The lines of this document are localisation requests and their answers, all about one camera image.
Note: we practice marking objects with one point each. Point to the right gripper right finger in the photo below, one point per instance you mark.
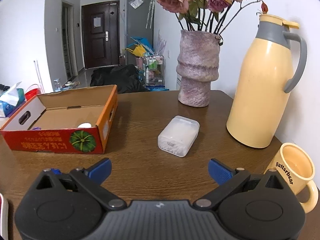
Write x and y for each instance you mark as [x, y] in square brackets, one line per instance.
[251, 206]

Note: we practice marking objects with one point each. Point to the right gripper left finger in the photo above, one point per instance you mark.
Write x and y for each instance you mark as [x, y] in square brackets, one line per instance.
[66, 205]

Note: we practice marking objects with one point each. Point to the clear plastic swab box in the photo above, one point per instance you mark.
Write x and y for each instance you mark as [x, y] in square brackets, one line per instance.
[178, 136]

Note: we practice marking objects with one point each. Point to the yellow Butterbear mug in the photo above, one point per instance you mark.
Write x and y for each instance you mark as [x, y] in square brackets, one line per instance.
[298, 170]

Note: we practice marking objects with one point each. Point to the orange cardboard pumpkin box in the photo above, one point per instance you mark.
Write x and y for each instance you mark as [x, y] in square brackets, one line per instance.
[72, 121]

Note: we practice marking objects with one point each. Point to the red bucket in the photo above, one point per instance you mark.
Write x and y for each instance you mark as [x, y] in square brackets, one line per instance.
[32, 91]

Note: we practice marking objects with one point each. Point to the blue tissue pack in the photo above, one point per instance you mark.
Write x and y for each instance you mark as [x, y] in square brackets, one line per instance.
[11, 100]

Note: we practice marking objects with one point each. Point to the yellow thermos jug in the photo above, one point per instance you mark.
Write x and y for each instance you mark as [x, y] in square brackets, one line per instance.
[271, 69]

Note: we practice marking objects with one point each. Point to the black bag on floor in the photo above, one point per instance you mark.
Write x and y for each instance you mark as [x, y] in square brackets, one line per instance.
[126, 78]

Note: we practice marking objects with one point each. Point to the pink textured ceramic vase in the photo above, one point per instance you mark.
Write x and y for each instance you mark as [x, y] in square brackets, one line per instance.
[198, 66]

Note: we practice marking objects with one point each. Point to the yellow bag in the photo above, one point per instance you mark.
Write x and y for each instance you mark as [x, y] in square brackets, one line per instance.
[139, 50]

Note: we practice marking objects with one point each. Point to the dark brown entrance door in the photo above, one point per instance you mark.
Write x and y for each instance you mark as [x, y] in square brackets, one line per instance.
[100, 34]

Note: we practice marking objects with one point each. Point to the grey refrigerator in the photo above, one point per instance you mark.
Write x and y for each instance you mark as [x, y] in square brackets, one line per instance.
[137, 13]

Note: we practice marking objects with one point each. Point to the wire storage cart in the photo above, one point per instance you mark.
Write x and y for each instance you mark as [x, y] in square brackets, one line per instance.
[154, 69]

